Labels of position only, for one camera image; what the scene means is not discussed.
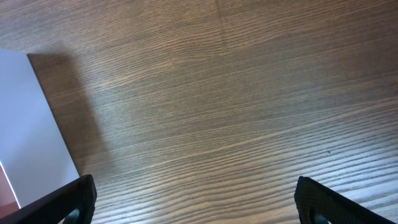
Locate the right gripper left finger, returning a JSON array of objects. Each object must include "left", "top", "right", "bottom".
[{"left": 1, "top": 174, "right": 97, "bottom": 224}]

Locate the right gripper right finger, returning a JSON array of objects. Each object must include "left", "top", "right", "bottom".
[{"left": 294, "top": 176, "right": 394, "bottom": 224}]

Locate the white cardboard box pink inside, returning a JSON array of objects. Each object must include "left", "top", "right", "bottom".
[{"left": 1, "top": 49, "right": 79, "bottom": 217}]

